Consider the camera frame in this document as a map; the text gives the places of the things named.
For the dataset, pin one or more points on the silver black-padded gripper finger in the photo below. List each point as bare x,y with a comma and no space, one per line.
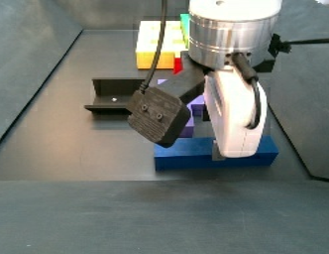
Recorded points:
217,155

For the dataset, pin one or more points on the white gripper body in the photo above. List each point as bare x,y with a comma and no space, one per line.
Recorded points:
230,105

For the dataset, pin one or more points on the blue rectangular block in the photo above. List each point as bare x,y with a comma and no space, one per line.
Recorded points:
191,153

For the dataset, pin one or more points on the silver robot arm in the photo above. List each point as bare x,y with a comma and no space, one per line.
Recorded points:
230,34

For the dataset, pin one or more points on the purple cross-shaped block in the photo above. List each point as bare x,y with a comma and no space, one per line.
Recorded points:
195,107

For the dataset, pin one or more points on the red cross-shaped block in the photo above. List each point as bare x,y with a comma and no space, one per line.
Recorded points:
178,65

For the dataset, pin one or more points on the green rectangular block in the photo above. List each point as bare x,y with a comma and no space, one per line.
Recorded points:
185,26

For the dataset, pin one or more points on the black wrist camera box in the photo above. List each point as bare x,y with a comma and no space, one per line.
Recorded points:
159,111

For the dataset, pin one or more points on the black angled bracket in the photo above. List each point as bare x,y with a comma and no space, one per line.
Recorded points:
113,93

